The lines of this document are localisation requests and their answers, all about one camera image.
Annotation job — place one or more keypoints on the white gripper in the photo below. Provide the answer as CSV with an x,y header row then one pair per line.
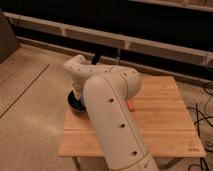
x,y
78,88

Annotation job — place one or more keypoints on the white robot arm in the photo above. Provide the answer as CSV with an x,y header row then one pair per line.
x,y
105,89

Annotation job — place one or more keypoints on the dark ceramic bowl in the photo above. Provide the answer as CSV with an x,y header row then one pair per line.
x,y
75,104

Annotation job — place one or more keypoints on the black object on floor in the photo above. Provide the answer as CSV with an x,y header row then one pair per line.
x,y
95,59

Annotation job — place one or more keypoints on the dark furniture corner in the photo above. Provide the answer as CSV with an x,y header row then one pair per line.
x,y
8,40

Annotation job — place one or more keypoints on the wooden folding table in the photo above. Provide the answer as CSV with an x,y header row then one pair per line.
x,y
161,116

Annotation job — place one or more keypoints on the orange handled tool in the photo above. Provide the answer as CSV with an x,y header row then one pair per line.
x,y
130,106

